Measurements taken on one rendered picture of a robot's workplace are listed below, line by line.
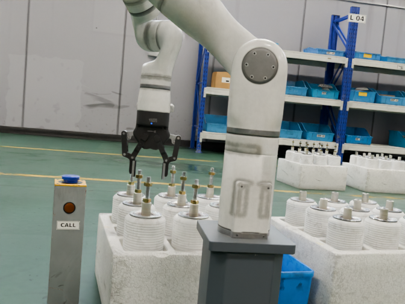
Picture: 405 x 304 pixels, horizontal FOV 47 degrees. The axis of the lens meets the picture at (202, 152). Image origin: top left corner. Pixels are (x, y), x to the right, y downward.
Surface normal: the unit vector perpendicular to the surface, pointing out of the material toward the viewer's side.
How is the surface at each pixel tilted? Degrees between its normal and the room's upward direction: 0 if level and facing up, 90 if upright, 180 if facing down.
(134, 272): 90
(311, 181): 90
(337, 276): 90
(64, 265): 90
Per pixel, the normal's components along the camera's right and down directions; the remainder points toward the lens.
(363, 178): -0.97, -0.07
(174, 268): 0.29, 0.11
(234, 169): -0.62, 0.01
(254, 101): -0.12, 0.10
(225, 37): 0.21, 0.33
